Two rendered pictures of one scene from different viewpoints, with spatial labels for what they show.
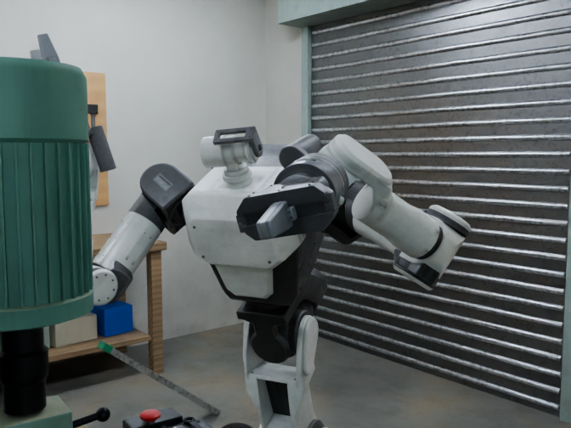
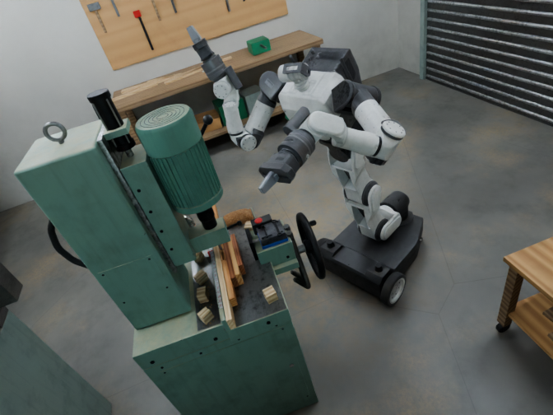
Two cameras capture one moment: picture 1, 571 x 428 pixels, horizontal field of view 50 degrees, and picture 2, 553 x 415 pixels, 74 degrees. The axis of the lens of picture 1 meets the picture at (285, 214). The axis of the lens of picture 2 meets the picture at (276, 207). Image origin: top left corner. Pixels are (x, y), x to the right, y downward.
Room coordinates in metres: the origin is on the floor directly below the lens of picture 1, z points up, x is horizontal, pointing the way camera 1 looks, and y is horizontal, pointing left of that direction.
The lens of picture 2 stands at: (-0.05, -0.42, 1.87)
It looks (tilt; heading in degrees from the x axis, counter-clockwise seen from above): 37 degrees down; 30
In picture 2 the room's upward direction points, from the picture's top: 16 degrees counter-clockwise
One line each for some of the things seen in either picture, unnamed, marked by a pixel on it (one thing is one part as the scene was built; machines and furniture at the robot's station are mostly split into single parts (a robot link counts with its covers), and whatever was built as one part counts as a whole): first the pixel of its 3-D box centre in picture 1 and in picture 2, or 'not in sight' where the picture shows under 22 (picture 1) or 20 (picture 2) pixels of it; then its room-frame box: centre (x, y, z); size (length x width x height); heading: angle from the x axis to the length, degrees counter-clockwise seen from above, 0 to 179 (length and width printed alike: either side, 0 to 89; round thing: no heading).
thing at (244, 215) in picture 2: not in sight; (235, 216); (0.98, 0.39, 0.92); 0.14 x 0.09 x 0.04; 125
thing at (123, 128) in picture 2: not in sight; (110, 121); (0.67, 0.45, 1.53); 0.08 x 0.08 x 0.17; 35
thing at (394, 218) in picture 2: not in sight; (378, 222); (1.71, -0.08, 0.28); 0.21 x 0.20 x 0.13; 155
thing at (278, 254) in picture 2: not in sight; (272, 244); (0.84, 0.16, 0.91); 0.15 x 0.14 x 0.09; 35
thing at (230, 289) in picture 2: not in sight; (221, 246); (0.80, 0.36, 0.92); 0.59 x 0.02 x 0.04; 35
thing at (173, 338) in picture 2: not in sight; (207, 291); (0.68, 0.43, 0.76); 0.57 x 0.45 x 0.09; 125
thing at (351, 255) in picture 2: not in sight; (376, 235); (1.68, -0.07, 0.19); 0.64 x 0.52 x 0.33; 155
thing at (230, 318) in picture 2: not in sight; (219, 261); (0.72, 0.33, 0.92); 0.60 x 0.02 x 0.05; 35
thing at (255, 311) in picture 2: not in sight; (254, 259); (0.79, 0.23, 0.87); 0.61 x 0.30 x 0.06; 35
